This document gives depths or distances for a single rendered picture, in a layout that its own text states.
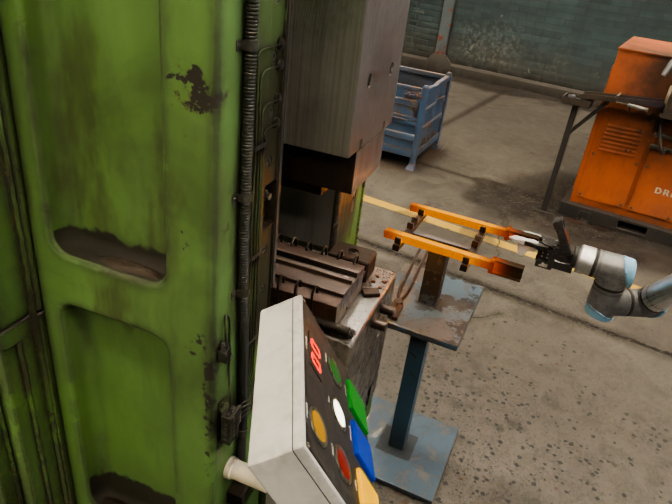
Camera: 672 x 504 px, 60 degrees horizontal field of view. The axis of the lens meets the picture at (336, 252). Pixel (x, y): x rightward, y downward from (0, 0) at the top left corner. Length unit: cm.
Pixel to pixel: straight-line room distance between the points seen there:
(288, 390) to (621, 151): 410
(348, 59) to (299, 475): 72
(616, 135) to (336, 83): 372
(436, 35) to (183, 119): 843
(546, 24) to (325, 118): 778
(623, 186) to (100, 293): 408
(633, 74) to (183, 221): 394
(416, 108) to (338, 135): 387
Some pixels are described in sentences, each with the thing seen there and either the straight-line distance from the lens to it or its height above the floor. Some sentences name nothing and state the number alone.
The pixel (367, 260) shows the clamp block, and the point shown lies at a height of 98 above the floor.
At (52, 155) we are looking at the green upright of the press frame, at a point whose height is 132.
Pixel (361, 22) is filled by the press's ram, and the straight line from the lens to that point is 110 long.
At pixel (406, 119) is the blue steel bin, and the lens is 504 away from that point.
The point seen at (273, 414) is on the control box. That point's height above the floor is 118.
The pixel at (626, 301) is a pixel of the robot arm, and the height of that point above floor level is 85.
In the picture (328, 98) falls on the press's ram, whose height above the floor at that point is 147.
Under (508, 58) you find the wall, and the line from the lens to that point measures 900.
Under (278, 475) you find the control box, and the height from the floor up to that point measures 115.
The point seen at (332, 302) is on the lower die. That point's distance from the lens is 140.
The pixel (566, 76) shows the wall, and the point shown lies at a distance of 885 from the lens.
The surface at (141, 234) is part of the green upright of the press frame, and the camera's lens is 121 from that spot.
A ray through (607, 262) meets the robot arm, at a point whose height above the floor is 97.
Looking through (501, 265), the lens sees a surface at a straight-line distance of 173.
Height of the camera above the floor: 176
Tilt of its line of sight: 29 degrees down
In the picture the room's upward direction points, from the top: 7 degrees clockwise
